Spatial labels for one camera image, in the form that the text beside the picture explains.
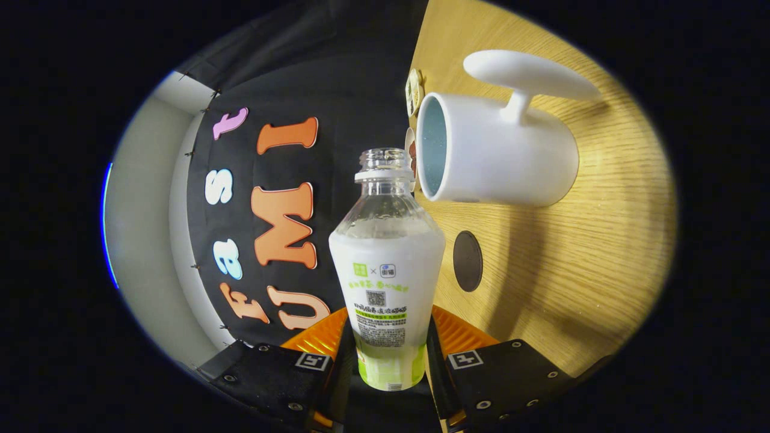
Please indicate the row of small cloth clips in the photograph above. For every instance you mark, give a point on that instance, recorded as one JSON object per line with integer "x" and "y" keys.
{"x": 214, "y": 92}

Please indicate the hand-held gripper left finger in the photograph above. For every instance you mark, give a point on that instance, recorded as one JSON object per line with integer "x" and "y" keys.
{"x": 271, "y": 376}

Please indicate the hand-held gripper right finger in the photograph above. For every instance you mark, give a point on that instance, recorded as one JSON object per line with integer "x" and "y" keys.
{"x": 511, "y": 379}

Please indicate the black backdrop cloth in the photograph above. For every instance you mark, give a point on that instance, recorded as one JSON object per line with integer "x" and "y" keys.
{"x": 337, "y": 90}

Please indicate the wooden table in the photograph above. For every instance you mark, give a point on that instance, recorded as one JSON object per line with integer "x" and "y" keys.
{"x": 571, "y": 270}

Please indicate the dark brown round coaster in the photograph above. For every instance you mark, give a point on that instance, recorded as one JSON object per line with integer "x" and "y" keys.
{"x": 467, "y": 261}

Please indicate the small patterned glass holder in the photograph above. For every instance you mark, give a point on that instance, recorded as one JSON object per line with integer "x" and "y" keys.
{"x": 414, "y": 91}

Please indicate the clear juice bottle white label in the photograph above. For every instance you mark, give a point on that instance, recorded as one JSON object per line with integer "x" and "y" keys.
{"x": 388, "y": 270}

